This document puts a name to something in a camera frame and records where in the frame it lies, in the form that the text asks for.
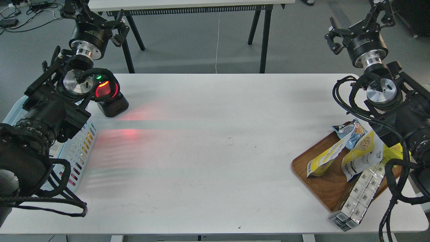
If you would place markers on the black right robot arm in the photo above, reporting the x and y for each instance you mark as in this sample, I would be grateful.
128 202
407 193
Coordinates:
394 104

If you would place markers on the yellow cartoon face snack bag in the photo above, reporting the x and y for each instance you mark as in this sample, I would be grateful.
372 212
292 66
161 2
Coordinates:
392 152

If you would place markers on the yellow white nut snack pouch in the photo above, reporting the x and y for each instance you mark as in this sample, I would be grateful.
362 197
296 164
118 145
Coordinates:
319 165

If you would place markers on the brown wooden tray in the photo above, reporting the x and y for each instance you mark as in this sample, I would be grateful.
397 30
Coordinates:
332 187

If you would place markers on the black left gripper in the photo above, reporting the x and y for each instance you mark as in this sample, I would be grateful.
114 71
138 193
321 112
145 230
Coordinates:
87 39

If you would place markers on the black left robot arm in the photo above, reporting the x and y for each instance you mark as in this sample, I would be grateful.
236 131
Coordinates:
56 111

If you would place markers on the light blue plastic basket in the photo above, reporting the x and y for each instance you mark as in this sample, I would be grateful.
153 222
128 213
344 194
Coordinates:
76 150

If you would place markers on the white multipack snack boxes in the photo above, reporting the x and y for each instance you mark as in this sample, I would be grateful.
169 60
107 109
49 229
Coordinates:
358 199

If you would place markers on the blue snack packet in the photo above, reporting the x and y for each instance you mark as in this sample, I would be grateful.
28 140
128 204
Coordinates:
353 129

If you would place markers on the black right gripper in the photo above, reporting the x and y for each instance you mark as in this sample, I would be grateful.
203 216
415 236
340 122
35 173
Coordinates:
367 47

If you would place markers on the black legged background table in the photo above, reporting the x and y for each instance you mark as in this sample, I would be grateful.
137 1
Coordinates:
204 43

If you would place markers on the black barcode scanner red window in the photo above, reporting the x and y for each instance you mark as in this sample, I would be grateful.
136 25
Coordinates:
108 96

